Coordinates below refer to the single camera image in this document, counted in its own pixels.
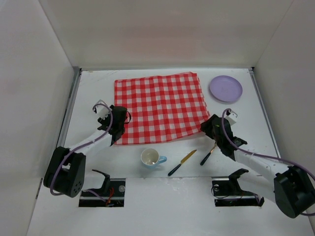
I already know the red white checkered cloth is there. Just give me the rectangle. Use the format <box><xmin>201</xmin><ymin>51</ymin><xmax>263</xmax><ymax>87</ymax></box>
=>
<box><xmin>114</xmin><ymin>72</ymin><xmax>210</xmax><ymax>145</ymax></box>

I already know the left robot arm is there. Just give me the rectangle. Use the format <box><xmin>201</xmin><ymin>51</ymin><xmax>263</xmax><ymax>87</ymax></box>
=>
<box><xmin>43</xmin><ymin>100</ymin><xmax>131</xmax><ymax>198</ymax></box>

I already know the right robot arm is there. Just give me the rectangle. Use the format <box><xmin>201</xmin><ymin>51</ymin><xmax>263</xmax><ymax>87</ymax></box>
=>
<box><xmin>200</xmin><ymin>109</ymin><xmax>315</xmax><ymax>218</ymax></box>

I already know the lilac plastic plate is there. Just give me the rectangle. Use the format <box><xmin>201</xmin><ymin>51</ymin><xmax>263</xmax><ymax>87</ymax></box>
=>
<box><xmin>209</xmin><ymin>75</ymin><xmax>243</xmax><ymax>103</ymax></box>

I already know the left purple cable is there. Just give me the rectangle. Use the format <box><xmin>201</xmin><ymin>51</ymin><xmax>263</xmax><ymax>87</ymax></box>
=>
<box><xmin>50</xmin><ymin>103</ymin><xmax>114</xmax><ymax>196</ymax></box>

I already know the purple cable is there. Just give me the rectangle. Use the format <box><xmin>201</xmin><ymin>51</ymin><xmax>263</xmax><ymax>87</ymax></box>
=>
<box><xmin>50</xmin><ymin>103</ymin><xmax>114</xmax><ymax>196</ymax></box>
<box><xmin>221</xmin><ymin>108</ymin><xmax>315</xmax><ymax>217</ymax></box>

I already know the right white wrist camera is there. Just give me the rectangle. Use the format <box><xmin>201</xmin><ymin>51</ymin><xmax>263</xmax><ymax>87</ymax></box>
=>
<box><xmin>224</xmin><ymin>110</ymin><xmax>238</xmax><ymax>126</ymax></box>

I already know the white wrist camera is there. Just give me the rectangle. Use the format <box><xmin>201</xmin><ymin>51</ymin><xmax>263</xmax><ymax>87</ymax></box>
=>
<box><xmin>224</xmin><ymin>110</ymin><xmax>238</xmax><ymax>126</ymax></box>
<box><xmin>92</xmin><ymin>99</ymin><xmax>109</xmax><ymax>119</ymax></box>

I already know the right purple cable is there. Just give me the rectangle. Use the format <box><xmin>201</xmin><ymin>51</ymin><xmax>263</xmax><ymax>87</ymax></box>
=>
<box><xmin>221</xmin><ymin>108</ymin><xmax>315</xmax><ymax>217</ymax></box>

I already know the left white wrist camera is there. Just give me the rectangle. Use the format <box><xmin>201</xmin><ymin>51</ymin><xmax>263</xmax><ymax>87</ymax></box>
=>
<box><xmin>92</xmin><ymin>99</ymin><xmax>109</xmax><ymax>119</ymax></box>

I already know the gold fork dark handle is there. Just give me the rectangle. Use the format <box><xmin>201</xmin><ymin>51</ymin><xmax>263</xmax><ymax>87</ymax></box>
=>
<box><xmin>200</xmin><ymin>143</ymin><xmax>217</xmax><ymax>166</ymax></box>

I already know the gold knife dark handle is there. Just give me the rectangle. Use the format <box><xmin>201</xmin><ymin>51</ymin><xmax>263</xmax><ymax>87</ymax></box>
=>
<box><xmin>168</xmin><ymin>149</ymin><xmax>197</xmax><ymax>177</ymax></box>

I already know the white mug blue handle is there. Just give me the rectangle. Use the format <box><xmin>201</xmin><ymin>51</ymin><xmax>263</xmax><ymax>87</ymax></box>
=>
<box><xmin>140</xmin><ymin>148</ymin><xmax>167</xmax><ymax>169</ymax></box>

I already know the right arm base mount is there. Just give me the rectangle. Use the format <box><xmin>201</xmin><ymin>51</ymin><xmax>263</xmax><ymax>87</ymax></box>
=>
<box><xmin>211</xmin><ymin>169</ymin><xmax>265</xmax><ymax>207</ymax></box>

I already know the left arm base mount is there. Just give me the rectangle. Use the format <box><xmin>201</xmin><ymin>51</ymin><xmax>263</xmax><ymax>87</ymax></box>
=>
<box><xmin>78</xmin><ymin>169</ymin><xmax>126</xmax><ymax>207</ymax></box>

